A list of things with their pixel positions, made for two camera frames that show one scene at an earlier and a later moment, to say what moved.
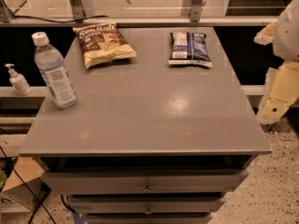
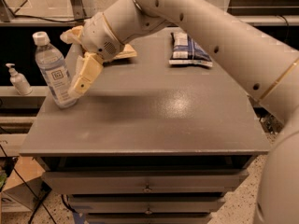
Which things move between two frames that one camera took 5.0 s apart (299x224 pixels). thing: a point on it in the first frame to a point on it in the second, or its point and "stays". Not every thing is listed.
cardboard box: x=22 y=186 stays
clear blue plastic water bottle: x=54 y=71 stays
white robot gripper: x=289 y=35 to x=97 y=36
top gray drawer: x=143 y=181 stays
